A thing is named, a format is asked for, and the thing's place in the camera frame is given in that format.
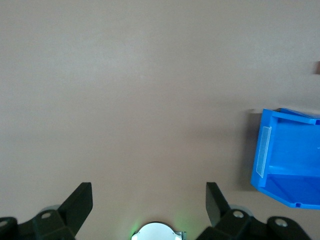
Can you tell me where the blue plastic storage bin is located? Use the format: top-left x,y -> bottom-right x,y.
249,107 -> 320,210

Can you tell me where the brown table mat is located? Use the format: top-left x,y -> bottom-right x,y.
0,0 -> 320,240

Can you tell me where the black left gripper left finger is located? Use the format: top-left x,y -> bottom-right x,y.
0,182 -> 94,240

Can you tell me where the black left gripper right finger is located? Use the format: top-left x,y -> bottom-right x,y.
194,181 -> 308,240

